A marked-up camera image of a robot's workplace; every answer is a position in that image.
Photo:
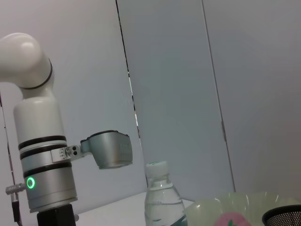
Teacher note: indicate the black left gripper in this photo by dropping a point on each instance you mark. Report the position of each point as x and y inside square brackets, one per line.
[56, 216]

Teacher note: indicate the clear bottle with green label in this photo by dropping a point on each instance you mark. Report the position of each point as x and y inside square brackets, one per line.
[162, 202]

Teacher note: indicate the pink toy peach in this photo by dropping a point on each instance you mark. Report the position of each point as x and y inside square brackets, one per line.
[231, 220]

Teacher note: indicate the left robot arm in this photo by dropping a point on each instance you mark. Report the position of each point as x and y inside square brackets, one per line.
[40, 141]

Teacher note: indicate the translucent green fruit plate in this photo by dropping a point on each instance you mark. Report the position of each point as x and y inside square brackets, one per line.
[204, 212]

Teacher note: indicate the grey partition panel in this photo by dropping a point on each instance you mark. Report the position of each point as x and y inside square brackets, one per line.
[258, 94]
[171, 94]

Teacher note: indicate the black mesh cylinder cup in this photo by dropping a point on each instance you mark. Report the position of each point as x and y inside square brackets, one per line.
[284, 215]

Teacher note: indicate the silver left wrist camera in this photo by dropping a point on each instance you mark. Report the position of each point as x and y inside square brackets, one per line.
[108, 150]

